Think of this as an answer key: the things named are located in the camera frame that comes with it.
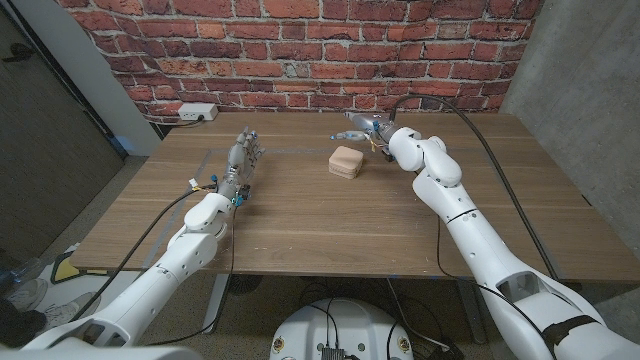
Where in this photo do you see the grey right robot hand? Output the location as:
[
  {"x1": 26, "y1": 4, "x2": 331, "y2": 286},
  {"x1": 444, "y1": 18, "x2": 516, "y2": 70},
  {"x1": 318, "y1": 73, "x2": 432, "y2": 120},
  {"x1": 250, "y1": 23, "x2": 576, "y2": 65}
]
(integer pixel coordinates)
[{"x1": 329, "y1": 110, "x2": 402, "y2": 151}]

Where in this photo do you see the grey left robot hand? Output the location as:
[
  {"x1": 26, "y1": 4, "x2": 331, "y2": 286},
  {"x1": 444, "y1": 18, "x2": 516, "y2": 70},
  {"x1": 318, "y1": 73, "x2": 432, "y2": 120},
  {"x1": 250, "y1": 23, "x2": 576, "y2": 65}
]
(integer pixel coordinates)
[{"x1": 217, "y1": 125, "x2": 266, "y2": 202}]

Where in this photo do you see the beige jewelry box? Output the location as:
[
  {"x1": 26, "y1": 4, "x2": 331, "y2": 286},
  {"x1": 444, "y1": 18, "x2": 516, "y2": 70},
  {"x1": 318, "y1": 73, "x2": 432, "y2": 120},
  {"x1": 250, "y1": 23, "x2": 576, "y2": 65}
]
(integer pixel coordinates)
[{"x1": 327, "y1": 145, "x2": 365, "y2": 180}]

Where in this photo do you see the white power strip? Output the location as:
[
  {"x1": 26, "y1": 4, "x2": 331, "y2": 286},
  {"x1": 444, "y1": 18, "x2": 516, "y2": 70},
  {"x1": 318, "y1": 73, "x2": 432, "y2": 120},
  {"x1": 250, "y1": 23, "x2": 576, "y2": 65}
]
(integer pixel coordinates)
[{"x1": 177, "y1": 102, "x2": 220, "y2": 122}]

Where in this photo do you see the brick print backdrop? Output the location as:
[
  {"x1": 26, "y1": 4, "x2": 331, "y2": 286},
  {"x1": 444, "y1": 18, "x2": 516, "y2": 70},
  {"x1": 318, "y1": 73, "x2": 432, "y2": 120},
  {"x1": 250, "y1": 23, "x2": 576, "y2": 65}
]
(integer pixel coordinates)
[{"x1": 54, "y1": 0, "x2": 546, "y2": 124}]

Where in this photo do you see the grey table leg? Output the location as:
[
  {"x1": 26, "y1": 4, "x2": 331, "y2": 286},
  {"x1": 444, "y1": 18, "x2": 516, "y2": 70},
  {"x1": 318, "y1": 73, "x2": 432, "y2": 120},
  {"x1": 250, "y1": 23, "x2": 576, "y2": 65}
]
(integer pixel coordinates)
[
  {"x1": 202, "y1": 273, "x2": 231, "y2": 335},
  {"x1": 457, "y1": 279, "x2": 487, "y2": 345}
]

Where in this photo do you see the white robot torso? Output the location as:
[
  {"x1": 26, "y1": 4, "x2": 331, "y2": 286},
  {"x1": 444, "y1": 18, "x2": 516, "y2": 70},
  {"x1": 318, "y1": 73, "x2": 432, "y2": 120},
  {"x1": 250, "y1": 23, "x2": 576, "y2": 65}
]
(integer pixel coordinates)
[{"x1": 268, "y1": 298, "x2": 415, "y2": 360}]

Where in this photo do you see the yellow and black floor mat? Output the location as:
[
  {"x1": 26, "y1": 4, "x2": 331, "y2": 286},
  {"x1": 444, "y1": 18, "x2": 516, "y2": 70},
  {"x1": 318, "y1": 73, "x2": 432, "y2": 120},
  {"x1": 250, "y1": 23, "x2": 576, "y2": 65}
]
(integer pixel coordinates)
[{"x1": 49, "y1": 252, "x2": 109, "y2": 285}]

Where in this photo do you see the black power strip cord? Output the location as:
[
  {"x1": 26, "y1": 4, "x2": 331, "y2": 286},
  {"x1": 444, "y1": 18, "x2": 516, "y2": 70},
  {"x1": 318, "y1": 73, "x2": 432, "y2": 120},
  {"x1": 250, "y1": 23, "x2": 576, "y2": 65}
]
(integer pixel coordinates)
[{"x1": 149, "y1": 114, "x2": 206, "y2": 127}]

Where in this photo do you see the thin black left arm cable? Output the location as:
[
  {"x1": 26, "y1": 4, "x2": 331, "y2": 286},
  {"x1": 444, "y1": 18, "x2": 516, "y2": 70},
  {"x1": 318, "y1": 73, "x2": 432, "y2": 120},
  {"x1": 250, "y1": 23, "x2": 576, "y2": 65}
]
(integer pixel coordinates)
[{"x1": 144, "y1": 199, "x2": 239, "y2": 347}]

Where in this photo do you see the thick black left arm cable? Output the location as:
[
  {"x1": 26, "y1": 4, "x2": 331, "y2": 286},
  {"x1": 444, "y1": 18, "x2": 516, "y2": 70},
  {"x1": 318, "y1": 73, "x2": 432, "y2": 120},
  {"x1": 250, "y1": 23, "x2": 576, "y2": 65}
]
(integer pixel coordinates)
[{"x1": 69, "y1": 183, "x2": 219, "y2": 322}]

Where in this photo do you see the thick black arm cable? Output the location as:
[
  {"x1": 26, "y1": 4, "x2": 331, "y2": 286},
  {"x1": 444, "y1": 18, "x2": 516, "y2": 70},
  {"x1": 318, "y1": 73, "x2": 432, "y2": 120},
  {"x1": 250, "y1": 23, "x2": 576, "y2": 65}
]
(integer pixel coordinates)
[
  {"x1": 69, "y1": 183, "x2": 219, "y2": 322},
  {"x1": 388, "y1": 93, "x2": 561, "y2": 282}
]

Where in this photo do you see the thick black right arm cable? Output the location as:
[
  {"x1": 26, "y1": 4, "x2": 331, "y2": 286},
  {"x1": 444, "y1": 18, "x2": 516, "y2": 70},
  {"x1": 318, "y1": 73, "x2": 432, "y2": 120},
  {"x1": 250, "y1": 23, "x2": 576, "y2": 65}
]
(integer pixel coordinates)
[{"x1": 388, "y1": 93, "x2": 561, "y2": 282}]

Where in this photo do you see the black door handle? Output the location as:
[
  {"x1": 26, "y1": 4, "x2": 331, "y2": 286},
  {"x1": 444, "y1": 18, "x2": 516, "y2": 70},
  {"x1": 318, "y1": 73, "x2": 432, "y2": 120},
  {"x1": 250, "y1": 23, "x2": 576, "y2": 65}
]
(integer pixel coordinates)
[{"x1": 1, "y1": 43, "x2": 36, "y2": 64}]

